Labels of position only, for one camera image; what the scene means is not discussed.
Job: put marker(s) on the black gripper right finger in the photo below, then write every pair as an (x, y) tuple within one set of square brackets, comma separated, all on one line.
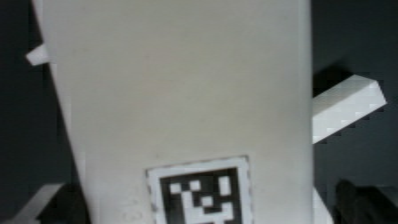
[(366, 204)]

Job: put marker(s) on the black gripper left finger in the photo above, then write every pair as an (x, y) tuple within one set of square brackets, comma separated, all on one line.
[(55, 206)]

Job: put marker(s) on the white cabinet top block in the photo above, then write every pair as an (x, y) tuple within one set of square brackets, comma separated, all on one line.
[(181, 76)]

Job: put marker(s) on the white cabinet body box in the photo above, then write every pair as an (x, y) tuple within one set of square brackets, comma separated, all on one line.
[(37, 56)]

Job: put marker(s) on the white U-shaped border fence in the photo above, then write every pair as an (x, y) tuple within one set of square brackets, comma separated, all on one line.
[(344, 104)]

